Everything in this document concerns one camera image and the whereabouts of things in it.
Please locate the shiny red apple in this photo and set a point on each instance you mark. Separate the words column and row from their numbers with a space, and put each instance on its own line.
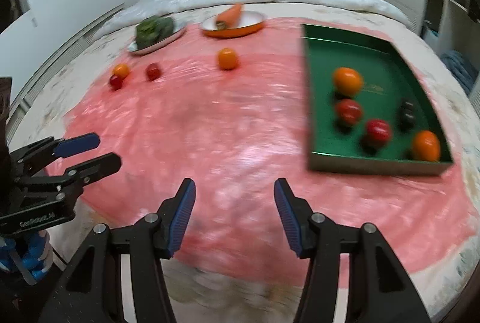
column 378, row 132

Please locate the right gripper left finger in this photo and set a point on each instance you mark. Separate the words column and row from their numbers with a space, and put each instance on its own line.
column 89, row 289

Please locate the blue folded blanket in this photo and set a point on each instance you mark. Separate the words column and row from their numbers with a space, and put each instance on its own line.
column 461, row 69

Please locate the small red fruit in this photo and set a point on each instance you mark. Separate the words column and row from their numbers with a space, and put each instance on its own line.
column 153, row 72
column 116, row 82

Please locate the green leafy vegetable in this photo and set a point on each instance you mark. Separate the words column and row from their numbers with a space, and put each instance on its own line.
column 153, row 30

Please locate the left hand blue white glove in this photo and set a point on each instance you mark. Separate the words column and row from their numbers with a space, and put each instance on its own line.
column 29, row 255

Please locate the dark plums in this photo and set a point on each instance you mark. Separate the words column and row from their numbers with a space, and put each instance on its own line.
column 406, row 118

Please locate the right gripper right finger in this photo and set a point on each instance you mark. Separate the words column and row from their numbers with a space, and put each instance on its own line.
column 379, row 288

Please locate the green rectangular tray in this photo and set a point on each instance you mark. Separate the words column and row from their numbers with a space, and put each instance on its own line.
column 388, row 80

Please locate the orange carrot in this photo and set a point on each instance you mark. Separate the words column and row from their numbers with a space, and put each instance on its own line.
column 229, row 18

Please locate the dull red apple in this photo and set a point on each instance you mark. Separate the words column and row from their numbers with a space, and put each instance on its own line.
column 348, row 111

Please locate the orange near tray edge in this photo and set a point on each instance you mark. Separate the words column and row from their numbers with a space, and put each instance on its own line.
column 426, row 146

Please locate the small orange fruit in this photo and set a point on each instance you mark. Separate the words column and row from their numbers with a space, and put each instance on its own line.
column 121, row 70

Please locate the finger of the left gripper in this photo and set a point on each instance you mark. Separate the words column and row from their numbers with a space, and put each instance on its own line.
column 31, row 159
column 82, row 174

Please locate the pink plastic sheet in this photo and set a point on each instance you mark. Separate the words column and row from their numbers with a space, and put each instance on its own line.
column 234, row 132

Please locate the small orange mandarin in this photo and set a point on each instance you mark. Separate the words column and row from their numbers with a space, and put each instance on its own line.
column 227, row 59

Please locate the large orange in tray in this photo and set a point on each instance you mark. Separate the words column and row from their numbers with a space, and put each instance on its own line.
column 347, row 81

